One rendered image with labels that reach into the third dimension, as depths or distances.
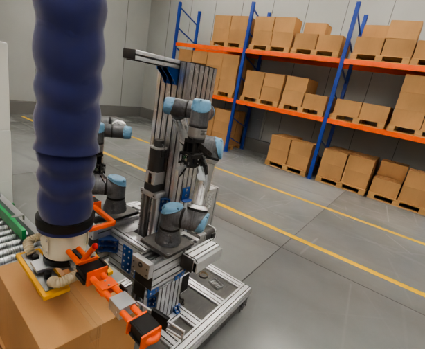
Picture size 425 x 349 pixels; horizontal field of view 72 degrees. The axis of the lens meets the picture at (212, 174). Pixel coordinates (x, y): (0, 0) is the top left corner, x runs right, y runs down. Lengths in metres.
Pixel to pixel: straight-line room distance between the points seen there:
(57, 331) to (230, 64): 8.59
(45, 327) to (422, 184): 7.43
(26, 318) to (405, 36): 7.79
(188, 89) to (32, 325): 1.29
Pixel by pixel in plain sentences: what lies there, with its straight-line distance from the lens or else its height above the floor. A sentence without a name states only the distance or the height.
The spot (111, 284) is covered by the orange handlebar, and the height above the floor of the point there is 1.19.
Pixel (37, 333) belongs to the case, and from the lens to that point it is 1.42.
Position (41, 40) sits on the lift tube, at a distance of 1.18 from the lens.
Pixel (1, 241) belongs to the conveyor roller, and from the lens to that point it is 2.80.
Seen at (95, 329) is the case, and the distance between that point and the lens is 1.41.
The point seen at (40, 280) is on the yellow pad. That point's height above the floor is 1.07.
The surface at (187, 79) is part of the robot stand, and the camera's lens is 1.70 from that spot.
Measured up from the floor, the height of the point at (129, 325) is 1.18.
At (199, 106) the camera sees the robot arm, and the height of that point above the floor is 1.85.
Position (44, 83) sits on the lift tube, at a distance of 1.18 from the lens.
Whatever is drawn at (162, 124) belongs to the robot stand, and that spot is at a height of 1.66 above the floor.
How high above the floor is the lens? 1.94
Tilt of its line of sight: 17 degrees down
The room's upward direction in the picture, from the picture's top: 10 degrees clockwise
